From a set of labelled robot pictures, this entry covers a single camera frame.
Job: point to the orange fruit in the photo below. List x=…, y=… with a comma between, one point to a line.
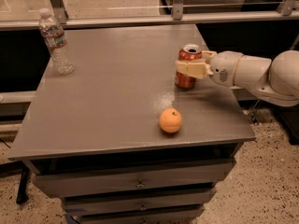
x=170, y=120

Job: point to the black stand leg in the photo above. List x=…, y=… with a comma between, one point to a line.
x=21, y=194

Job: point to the red coke can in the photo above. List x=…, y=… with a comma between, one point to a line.
x=187, y=53

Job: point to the grey drawer cabinet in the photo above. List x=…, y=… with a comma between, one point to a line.
x=105, y=115

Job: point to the metal railing frame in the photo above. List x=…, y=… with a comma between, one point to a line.
x=22, y=15

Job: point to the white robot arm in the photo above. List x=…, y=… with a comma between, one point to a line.
x=274, y=81

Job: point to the top grey drawer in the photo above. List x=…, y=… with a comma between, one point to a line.
x=134, y=178

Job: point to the middle grey drawer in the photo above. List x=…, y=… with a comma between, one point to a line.
x=138, y=202

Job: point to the grey drawer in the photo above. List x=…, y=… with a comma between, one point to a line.
x=134, y=178
x=138, y=202
x=145, y=217

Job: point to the clear plastic water bottle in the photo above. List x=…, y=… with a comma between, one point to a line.
x=53, y=33

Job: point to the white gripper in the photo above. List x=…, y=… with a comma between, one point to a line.
x=223, y=67

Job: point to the bottom grey drawer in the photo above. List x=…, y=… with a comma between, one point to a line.
x=145, y=217

